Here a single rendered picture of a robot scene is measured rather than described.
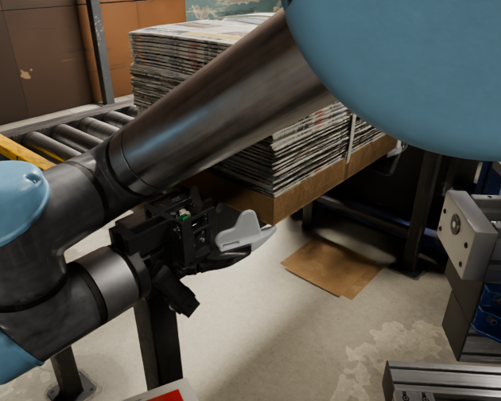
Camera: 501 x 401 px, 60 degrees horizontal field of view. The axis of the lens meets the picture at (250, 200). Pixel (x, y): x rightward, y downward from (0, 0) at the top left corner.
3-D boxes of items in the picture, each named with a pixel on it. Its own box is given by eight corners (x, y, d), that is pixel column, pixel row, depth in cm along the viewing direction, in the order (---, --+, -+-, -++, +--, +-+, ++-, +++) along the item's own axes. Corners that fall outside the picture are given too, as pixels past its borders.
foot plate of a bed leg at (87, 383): (63, 422, 121) (62, 419, 120) (38, 391, 129) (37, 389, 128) (105, 390, 129) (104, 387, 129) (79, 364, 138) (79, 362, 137)
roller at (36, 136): (158, 234, 67) (155, 206, 65) (22, 155, 94) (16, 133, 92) (183, 221, 71) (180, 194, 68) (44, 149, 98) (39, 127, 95)
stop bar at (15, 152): (100, 218, 62) (98, 205, 61) (-20, 143, 87) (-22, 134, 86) (120, 209, 64) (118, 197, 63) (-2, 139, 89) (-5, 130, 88)
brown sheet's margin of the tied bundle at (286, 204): (272, 227, 58) (273, 199, 56) (141, 168, 75) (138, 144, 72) (335, 186, 69) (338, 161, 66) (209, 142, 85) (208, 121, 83)
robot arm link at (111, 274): (113, 336, 45) (72, 301, 50) (149, 313, 48) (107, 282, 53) (101, 280, 42) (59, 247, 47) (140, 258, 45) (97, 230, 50)
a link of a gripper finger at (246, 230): (286, 207, 55) (217, 222, 52) (285, 246, 58) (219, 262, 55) (276, 196, 57) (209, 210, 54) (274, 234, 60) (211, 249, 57)
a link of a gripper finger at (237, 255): (255, 250, 54) (187, 266, 51) (255, 260, 55) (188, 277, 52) (242, 231, 58) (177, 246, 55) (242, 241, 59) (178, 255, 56)
